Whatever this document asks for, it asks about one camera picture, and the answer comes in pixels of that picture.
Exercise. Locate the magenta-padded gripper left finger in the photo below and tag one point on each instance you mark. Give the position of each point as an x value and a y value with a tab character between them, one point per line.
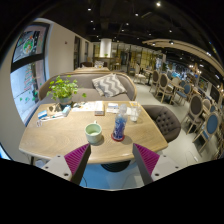
77	157

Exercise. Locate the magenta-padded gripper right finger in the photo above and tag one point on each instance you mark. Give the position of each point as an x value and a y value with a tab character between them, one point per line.
146	157

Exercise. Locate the clear blue-labelled water bottle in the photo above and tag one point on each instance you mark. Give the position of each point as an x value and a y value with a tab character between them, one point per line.
120	126

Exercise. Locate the pale green mug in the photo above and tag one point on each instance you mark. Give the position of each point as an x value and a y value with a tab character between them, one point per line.
93	133

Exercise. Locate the dark grey tufted armchair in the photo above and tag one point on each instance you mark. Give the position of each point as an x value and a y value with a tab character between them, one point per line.
163	122

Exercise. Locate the white ointment tube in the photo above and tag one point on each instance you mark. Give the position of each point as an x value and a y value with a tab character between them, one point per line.
57	115

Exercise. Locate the small light blue box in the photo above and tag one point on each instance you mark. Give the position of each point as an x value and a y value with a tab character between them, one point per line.
66	110

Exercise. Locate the white printed leaflet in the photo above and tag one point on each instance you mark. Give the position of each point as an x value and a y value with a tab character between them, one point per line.
83	106

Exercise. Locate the pill blister pack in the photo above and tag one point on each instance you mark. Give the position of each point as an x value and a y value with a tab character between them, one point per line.
38	123

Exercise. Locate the blue and white flat box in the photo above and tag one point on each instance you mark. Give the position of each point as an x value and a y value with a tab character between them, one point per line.
42	114

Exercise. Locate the white paper sheet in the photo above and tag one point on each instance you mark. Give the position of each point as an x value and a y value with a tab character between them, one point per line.
112	111

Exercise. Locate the blue and white card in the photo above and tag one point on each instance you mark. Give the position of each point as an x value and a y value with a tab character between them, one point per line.
113	106

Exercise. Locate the green potted plant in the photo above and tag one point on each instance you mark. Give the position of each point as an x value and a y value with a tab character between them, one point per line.
63	89

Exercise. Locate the group of dining chairs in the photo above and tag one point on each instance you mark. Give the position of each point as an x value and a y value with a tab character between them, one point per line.
195	106

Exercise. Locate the grey curved sofa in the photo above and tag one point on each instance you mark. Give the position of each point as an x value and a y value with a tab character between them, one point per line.
81	81

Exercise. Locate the grey white chevron pillow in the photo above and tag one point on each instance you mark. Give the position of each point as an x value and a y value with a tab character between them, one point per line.
109	85

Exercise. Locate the light wooden dining table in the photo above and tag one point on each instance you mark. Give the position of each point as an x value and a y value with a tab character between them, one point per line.
91	69

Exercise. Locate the tree-shaped window sticker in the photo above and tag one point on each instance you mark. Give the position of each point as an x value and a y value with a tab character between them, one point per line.
29	80

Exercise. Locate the round colourful window sticker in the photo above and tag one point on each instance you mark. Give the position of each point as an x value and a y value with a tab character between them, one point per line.
28	45

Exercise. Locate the group of ceiling lights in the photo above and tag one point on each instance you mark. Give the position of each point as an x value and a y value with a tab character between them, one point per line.
158	4

